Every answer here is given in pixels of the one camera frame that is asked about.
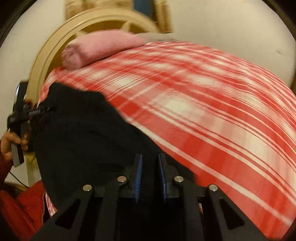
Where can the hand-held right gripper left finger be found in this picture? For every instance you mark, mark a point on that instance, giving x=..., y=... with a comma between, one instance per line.
x=138, y=176

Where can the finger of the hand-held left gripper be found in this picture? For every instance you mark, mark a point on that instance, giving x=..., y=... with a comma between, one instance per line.
x=37, y=110

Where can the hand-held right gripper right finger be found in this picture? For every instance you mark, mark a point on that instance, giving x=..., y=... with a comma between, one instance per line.
x=162, y=178

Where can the black pants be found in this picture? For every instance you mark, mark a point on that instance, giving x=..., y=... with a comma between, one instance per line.
x=87, y=139

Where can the person's left forearm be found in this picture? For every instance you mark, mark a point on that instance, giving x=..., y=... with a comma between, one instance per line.
x=4, y=169

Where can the person's left hand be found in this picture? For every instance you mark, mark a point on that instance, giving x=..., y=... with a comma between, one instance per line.
x=7, y=143

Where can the cream round headboard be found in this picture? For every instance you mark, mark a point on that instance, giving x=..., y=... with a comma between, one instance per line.
x=44, y=67

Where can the red plaid blanket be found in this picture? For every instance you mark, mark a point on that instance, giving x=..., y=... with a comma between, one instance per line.
x=208, y=104

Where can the pink pillow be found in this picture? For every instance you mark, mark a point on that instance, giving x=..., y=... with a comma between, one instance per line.
x=99, y=46

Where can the person's red jacket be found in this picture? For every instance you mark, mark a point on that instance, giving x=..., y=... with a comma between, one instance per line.
x=25, y=208

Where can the grey striped pillow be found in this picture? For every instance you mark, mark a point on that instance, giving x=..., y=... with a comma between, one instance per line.
x=157, y=37

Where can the beige patterned curtain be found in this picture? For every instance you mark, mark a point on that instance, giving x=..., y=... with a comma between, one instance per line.
x=161, y=14

